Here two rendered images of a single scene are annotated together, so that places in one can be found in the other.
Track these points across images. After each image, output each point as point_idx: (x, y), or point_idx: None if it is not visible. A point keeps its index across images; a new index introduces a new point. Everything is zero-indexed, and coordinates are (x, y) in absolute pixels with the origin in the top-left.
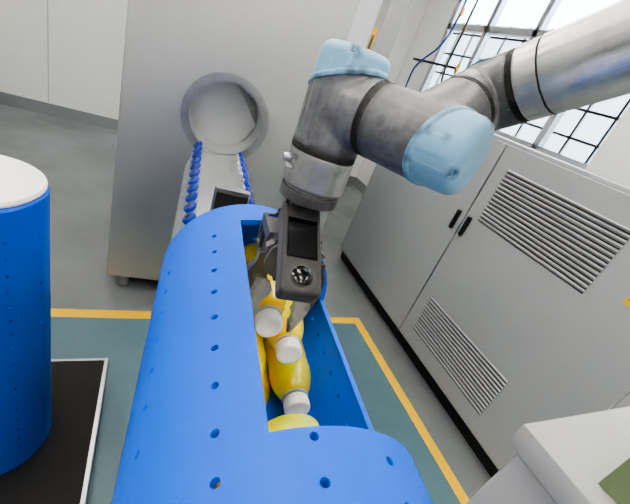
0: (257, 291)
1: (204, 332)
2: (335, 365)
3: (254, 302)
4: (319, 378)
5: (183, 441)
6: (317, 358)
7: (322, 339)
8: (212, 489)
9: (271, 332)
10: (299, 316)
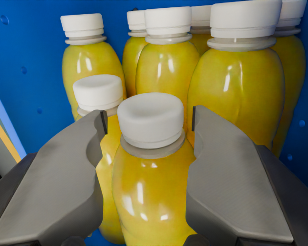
0: (237, 174)
1: None
2: (11, 77)
3: (220, 143)
4: (48, 72)
5: None
6: (53, 106)
7: (43, 133)
8: None
9: (141, 98)
10: (74, 129)
